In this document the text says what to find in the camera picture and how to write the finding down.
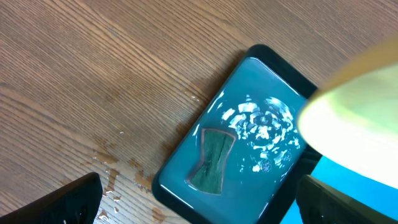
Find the black tray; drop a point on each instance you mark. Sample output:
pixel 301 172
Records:
pixel 259 104

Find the yellow plate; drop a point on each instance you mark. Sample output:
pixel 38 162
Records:
pixel 352 118

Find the brown sponge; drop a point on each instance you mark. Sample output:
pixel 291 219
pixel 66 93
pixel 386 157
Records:
pixel 208 175

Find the blue plastic tray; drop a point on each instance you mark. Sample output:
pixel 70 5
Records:
pixel 378 196

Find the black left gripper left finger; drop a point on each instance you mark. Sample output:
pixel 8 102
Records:
pixel 77 202

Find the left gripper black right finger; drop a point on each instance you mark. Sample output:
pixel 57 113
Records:
pixel 321 204

